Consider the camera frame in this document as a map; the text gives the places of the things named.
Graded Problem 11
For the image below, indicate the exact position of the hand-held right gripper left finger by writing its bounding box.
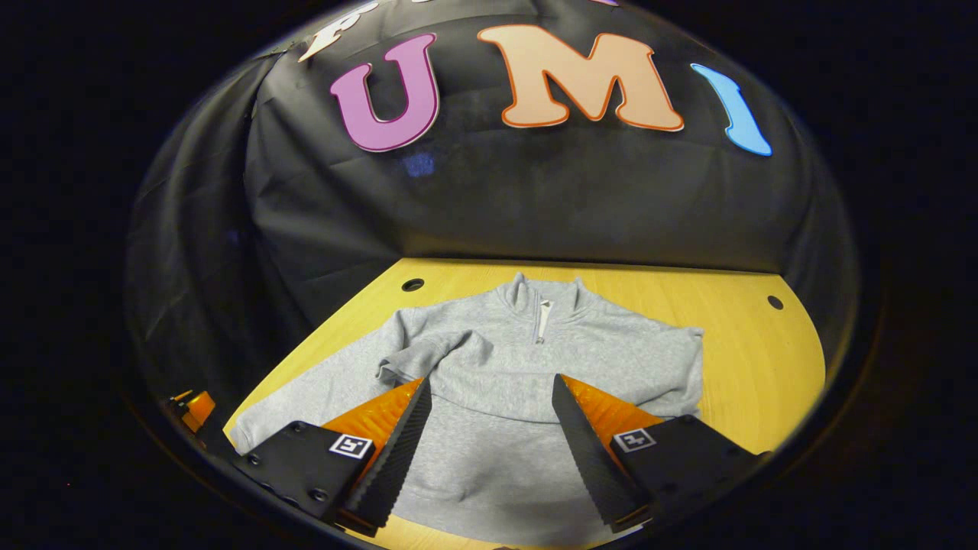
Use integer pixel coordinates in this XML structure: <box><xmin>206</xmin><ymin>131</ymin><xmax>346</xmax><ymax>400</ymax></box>
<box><xmin>233</xmin><ymin>376</ymin><xmax>433</xmax><ymax>538</ymax></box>

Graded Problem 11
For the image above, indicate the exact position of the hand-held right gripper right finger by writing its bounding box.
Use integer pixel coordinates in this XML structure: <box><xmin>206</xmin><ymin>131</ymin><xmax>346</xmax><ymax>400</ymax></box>
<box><xmin>552</xmin><ymin>373</ymin><xmax>773</xmax><ymax>534</ymax></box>

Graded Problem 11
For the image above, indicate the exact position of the grey zip-neck sweatshirt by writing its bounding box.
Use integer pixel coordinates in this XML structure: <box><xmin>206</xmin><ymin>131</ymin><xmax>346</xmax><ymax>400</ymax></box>
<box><xmin>229</xmin><ymin>273</ymin><xmax>705</xmax><ymax>547</ymax></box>

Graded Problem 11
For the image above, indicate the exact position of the black backdrop cloth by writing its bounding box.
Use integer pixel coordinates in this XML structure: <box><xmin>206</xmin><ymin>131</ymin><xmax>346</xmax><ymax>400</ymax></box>
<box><xmin>122</xmin><ymin>0</ymin><xmax>860</xmax><ymax>429</ymax></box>

